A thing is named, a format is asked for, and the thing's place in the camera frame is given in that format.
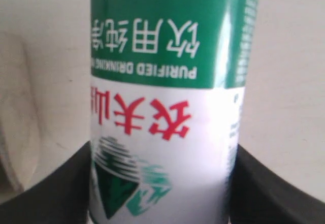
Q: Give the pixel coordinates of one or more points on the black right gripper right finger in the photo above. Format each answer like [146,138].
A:
[258,195]

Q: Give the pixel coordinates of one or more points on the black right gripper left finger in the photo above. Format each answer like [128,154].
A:
[62,197]

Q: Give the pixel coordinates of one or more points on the clear bottle green cap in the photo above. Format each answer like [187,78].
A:
[167,88]

